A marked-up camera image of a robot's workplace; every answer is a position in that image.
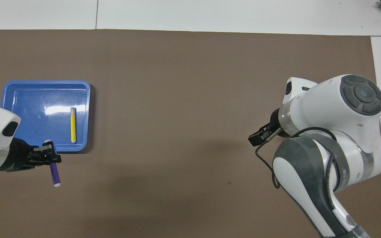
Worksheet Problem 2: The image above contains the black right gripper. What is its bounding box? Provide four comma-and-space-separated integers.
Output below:
248, 108, 282, 147

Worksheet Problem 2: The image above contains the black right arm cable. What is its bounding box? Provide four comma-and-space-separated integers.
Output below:
255, 127, 340, 192

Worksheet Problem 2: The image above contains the purple marker pen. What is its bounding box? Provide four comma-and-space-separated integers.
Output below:
44, 139, 61, 187

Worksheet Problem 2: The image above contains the blue plastic tray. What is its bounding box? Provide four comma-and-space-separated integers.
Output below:
0, 80, 91, 152

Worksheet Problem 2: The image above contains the yellow marker pen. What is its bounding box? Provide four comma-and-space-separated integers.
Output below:
70, 107, 77, 143

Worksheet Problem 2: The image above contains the brown table mat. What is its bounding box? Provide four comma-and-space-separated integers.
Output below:
0, 29, 381, 238

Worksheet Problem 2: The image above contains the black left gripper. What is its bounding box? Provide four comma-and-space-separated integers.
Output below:
0, 137, 62, 172

